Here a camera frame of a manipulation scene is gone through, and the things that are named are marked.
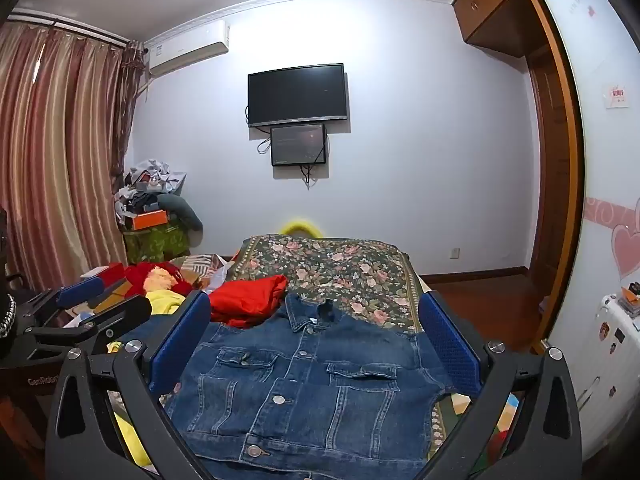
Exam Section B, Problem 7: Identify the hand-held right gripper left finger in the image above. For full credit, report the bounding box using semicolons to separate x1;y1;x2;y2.
45;290;213;480

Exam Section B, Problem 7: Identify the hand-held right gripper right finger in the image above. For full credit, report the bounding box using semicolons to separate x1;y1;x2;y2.
417;290;584;480

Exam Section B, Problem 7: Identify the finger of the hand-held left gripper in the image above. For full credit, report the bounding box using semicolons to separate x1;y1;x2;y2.
30;295;152;347
20;276;105;322

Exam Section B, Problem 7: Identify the blue denim jacket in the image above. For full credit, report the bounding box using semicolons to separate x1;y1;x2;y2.
107;294;473;480

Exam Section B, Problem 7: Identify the red box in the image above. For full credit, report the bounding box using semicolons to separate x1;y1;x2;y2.
82;262;126;286

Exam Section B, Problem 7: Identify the yellow garment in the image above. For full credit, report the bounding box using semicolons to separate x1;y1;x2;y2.
106;289;187;467

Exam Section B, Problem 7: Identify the red plush toy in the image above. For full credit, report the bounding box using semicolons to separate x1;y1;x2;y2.
124;261;193;297

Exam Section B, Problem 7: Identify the green cloth covered cabinet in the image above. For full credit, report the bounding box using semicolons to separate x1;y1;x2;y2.
122;220;191;266

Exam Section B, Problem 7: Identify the striped cloth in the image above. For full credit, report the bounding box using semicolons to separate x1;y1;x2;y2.
175;254;226;283

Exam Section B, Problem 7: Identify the white plastic bag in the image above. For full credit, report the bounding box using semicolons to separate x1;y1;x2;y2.
209;255;237;292

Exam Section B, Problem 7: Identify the red garment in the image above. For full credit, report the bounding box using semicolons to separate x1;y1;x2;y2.
209;276;289;330

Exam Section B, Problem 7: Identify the orange box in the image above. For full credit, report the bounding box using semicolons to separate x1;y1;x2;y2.
131;210;171;231

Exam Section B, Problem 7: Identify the cartoon print bed sheet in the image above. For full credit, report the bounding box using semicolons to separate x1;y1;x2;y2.
450;390;526;476

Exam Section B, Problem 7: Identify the dark grey pillow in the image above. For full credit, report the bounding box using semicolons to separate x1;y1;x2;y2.
157;192;205;235

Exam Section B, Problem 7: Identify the pile of clutter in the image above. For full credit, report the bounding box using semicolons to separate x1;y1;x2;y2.
114;159;188;221

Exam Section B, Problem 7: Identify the floral bed blanket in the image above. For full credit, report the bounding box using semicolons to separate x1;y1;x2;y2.
225;234;476;461

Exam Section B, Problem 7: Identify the striped pink curtain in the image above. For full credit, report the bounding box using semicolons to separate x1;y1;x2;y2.
0;20;146;291

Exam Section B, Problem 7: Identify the white appliance with stickers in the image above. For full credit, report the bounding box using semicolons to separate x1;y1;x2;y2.
570;280;640;461

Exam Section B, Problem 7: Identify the yellow round object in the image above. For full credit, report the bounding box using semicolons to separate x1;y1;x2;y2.
280;217;321;237

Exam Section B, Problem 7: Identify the wooden door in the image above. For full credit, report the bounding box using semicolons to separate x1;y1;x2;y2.
522;45;586;356

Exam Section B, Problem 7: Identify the white sliding wardrobe door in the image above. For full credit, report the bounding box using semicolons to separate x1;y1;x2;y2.
537;0;640;281

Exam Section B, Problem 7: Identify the white air conditioner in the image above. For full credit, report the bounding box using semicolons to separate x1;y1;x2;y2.
145;20;231;78

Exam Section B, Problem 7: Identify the wooden overhead cabinet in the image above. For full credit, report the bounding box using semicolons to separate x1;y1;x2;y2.
452;0;551;58

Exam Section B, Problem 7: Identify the black monitor cable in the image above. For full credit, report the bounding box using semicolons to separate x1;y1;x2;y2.
299;162;322;192

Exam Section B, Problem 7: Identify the small black wall monitor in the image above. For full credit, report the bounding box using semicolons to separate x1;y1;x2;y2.
270;124;328;167

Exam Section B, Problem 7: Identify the black wall television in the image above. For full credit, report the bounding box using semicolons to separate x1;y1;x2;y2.
247;63;349;128

